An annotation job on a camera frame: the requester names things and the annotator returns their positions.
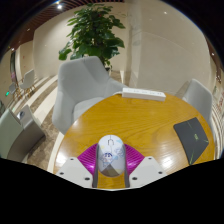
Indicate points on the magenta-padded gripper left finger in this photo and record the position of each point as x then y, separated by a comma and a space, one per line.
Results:
85, 163

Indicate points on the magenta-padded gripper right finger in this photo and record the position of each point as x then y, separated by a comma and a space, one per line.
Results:
136, 163

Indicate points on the white computer mouse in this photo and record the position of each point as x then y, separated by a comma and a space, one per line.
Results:
111, 155

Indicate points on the black mouse pad green lines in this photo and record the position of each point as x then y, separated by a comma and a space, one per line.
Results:
191, 138

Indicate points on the white power strip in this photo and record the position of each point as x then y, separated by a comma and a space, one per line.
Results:
143, 94

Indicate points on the grey-green armchair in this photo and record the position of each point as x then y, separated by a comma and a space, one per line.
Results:
16, 136

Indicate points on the light grey shell chair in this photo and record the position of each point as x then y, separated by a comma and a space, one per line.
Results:
198, 96
83, 86

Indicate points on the small grey wooden-legged chair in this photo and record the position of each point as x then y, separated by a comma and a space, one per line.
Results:
13, 89
28, 80

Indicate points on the large green potted plant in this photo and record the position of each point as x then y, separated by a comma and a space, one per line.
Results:
95, 33

